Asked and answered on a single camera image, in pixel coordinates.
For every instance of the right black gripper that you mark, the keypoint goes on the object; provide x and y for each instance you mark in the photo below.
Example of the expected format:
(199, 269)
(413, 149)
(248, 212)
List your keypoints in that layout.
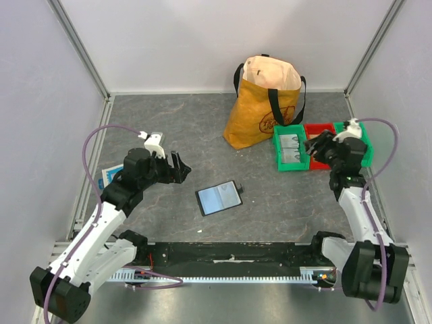
(325, 150)

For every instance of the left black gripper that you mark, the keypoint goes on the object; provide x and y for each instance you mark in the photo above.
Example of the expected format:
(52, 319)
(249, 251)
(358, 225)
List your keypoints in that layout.
(171, 174)

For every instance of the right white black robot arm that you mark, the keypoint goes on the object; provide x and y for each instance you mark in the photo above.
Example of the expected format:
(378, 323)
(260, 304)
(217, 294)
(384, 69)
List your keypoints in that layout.
(374, 268)

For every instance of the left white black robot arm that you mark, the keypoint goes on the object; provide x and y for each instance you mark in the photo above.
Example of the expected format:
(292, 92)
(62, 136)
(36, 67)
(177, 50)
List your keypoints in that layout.
(65, 288)

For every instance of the silver cards stack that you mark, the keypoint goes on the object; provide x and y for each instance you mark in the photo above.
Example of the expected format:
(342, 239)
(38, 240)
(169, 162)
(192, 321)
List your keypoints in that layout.
(289, 144)

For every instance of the blue white card box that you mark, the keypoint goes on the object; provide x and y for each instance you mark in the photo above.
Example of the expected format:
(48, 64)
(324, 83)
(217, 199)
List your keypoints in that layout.
(107, 175)

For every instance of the red plastic bin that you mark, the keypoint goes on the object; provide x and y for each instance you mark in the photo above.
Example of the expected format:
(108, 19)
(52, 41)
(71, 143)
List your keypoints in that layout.
(312, 131)

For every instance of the left green plastic bin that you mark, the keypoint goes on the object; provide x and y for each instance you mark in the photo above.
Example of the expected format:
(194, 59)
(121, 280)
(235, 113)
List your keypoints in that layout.
(304, 163)

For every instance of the green plastic bin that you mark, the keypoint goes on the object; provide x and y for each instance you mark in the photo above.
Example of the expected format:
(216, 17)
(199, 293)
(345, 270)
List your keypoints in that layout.
(368, 157)
(304, 163)

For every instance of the right green plastic bin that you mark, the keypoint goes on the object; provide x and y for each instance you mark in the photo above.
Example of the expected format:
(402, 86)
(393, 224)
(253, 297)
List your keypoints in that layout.
(368, 157)

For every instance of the yellow tote bag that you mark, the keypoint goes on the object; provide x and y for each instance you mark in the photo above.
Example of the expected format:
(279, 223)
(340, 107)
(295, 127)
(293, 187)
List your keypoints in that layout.
(267, 92)

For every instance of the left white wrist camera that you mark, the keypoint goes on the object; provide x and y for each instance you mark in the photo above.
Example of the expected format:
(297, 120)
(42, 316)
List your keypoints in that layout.
(153, 143)

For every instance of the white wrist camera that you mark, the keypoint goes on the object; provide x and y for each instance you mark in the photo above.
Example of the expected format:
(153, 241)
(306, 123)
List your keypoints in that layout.
(153, 143)
(347, 129)

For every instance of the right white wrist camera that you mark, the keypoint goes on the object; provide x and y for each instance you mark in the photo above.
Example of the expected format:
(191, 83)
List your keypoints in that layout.
(347, 129)

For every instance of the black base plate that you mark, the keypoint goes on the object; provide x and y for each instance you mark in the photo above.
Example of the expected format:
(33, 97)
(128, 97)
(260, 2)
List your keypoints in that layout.
(162, 254)

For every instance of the slotted cable duct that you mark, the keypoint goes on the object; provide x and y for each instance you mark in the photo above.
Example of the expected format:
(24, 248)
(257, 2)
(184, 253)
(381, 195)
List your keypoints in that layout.
(303, 275)

